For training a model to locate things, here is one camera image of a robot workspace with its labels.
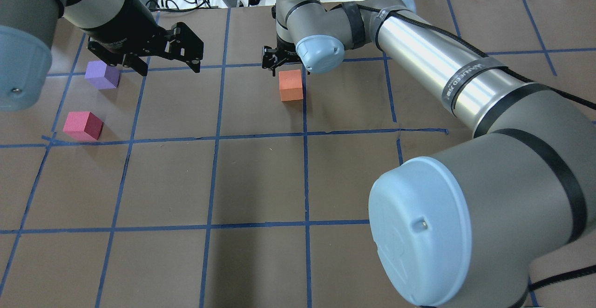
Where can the orange foam cube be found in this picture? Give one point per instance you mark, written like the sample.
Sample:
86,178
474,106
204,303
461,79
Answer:
290,85

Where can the purple foam cube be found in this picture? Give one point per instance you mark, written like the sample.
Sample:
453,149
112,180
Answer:
102,76

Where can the red foam cube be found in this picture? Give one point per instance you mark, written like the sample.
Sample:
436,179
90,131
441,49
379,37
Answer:
83,126

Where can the brown paper table cover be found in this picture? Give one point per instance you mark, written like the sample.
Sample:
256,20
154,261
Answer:
205,190

